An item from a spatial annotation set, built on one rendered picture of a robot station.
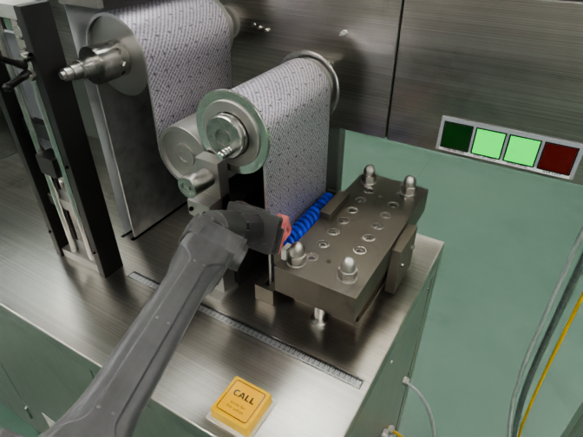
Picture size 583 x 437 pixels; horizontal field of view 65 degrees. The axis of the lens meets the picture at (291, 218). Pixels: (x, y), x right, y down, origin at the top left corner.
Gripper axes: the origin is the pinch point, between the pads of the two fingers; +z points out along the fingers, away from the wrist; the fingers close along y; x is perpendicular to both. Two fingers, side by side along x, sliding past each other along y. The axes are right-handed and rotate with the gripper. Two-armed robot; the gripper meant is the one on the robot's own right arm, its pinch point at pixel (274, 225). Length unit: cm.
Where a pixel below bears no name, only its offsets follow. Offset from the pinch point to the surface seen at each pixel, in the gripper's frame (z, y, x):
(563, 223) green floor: 236, 65, 14
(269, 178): -5.2, -0.7, 8.5
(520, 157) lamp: 21.2, 35.5, 23.7
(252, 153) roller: -9.6, -2.5, 12.0
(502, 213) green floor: 229, 33, 11
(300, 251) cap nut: -1.8, 7.0, -2.4
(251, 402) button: -13.1, 10.3, -25.4
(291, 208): 6.8, -0.6, 3.2
